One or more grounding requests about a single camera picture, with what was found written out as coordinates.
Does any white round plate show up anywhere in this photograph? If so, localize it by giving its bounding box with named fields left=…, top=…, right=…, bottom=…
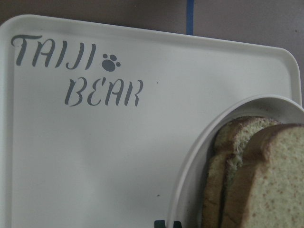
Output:
left=166, top=95, right=304, bottom=228

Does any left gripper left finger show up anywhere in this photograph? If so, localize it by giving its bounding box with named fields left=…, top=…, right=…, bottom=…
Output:
left=153, top=220, right=166, bottom=228

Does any bread slice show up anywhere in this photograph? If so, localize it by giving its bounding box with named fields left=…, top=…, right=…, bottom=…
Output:
left=221, top=123, right=304, bottom=228
left=201, top=116, right=280, bottom=228

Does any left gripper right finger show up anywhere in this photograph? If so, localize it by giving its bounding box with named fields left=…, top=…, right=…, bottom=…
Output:
left=173, top=221, right=182, bottom=228

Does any cream bear tray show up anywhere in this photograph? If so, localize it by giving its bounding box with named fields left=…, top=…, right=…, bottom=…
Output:
left=0, top=15, right=302, bottom=228

